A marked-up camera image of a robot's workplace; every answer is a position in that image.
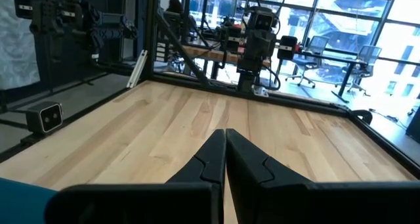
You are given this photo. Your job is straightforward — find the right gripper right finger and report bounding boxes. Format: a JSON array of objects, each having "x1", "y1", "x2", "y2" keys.
[{"x1": 225, "y1": 128, "x2": 420, "y2": 224}]

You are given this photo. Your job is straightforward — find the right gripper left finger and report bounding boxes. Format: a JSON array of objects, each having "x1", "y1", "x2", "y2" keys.
[{"x1": 44, "y1": 128, "x2": 227, "y2": 224}]

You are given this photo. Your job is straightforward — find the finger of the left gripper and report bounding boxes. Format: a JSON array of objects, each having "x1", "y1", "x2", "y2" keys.
[
  {"x1": 277, "y1": 35, "x2": 299, "y2": 61},
  {"x1": 225, "y1": 26, "x2": 243, "y2": 52}
]

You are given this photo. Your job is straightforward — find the grey office chair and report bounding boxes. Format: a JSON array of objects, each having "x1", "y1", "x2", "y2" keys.
[
  {"x1": 334, "y1": 45, "x2": 383, "y2": 97},
  {"x1": 284, "y1": 35, "x2": 330, "y2": 89}
]

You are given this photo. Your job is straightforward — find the person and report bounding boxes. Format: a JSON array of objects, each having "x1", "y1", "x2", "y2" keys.
[{"x1": 165, "y1": 0, "x2": 185, "y2": 16}]

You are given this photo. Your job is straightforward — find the white aluminium profile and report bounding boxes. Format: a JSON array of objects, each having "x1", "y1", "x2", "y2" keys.
[{"x1": 126, "y1": 49, "x2": 149, "y2": 89}]

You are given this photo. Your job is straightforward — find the black corner clamp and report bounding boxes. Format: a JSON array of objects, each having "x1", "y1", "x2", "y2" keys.
[{"x1": 349, "y1": 109, "x2": 374, "y2": 125}]

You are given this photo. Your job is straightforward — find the blue plastic bin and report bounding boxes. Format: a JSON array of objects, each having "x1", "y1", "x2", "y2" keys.
[{"x1": 0, "y1": 177, "x2": 59, "y2": 224}]

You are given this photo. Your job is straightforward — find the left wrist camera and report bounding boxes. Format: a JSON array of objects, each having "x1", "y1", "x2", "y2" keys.
[{"x1": 253, "y1": 11, "x2": 276, "y2": 32}]

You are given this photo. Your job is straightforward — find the black aluminium table frame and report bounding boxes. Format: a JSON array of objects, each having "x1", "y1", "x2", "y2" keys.
[{"x1": 0, "y1": 0, "x2": 420, "y2": 181}]

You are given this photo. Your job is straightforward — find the small black depth camera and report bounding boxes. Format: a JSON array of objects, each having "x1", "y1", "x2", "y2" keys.
[{"x1": 25, "y1": 101, "x2": 64, "y2": 135}]

